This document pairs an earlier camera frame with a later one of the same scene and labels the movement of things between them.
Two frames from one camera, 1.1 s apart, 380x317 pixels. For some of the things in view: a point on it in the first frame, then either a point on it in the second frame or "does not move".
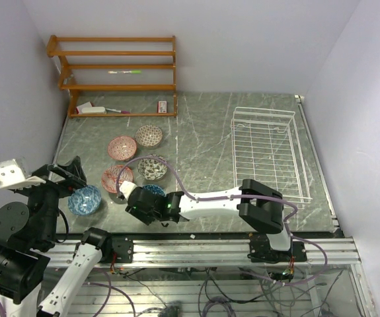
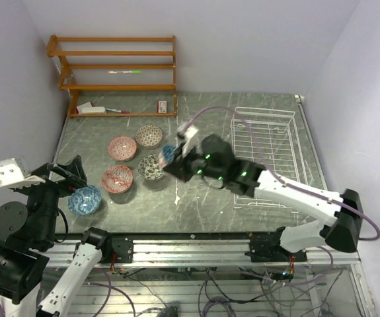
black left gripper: [73, 177] does not move
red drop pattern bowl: [122, 148] does not move
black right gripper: [137, 214] → [178, 167]
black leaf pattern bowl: [152, 167] does not move
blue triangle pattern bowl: [154, 189] → [167, 155]
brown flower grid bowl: [149, 136] does not move
